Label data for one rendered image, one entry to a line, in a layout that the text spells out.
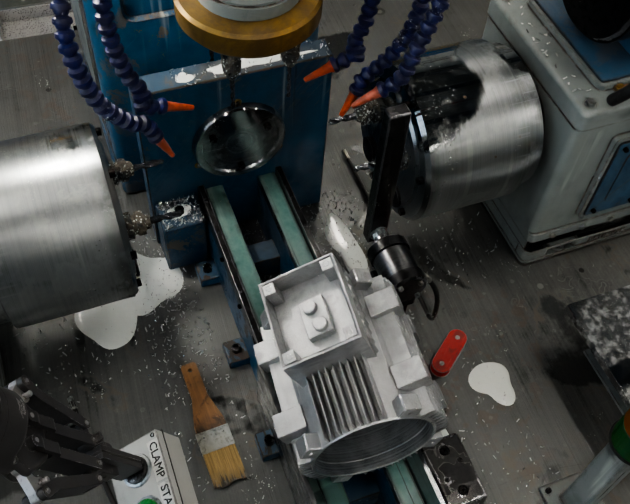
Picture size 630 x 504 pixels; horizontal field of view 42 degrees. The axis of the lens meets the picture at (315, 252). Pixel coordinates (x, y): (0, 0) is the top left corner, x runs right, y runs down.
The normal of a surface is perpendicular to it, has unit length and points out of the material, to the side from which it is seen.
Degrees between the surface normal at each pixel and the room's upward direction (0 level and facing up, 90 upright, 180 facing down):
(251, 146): 90
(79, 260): 62
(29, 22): 0
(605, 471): 90
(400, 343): 23
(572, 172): 89
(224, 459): 2
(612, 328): 0
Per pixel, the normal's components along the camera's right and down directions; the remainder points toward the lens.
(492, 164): 0.36, 0.57
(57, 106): 0.06, -0.58
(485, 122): 0.28, 0.11
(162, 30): 0.35, 0.77
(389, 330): -0.33, -0.46
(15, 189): 0.14, -0.39
